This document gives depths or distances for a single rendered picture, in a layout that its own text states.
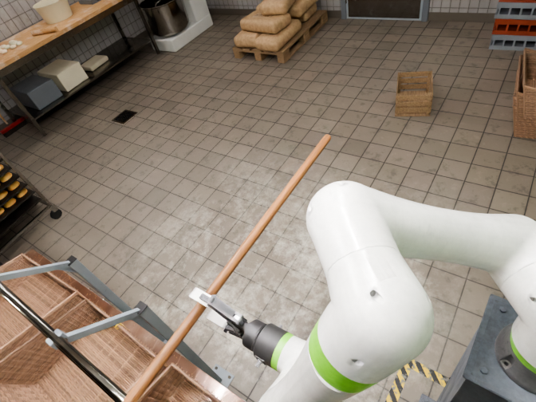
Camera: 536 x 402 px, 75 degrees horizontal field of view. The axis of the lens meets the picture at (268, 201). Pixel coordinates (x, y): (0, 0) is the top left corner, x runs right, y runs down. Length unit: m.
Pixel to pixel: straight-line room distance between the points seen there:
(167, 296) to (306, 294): 0.98
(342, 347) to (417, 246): 0.23
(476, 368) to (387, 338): 0.51
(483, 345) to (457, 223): 0.36
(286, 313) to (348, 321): 1.85
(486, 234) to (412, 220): 0.17
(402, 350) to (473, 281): 2.01
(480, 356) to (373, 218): 0.51
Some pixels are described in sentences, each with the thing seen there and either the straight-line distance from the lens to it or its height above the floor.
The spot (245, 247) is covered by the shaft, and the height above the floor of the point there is 1.20.
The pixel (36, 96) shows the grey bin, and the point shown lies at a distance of 5.32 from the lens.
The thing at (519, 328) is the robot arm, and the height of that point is 1.34.
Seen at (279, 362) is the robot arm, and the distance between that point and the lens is 0.90.
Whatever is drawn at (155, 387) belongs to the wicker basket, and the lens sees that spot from 1.56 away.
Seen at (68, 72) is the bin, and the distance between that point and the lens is 5.47.
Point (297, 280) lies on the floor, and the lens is 2.39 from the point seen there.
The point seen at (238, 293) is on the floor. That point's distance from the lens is 2.44.
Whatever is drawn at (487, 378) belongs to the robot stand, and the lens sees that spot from 0.94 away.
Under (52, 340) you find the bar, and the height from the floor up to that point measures 1.17.
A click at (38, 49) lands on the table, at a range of 5.20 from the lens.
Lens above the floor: 2.07
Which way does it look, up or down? 46 degrees down
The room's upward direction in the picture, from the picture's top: 17 degrees counter-clockwise
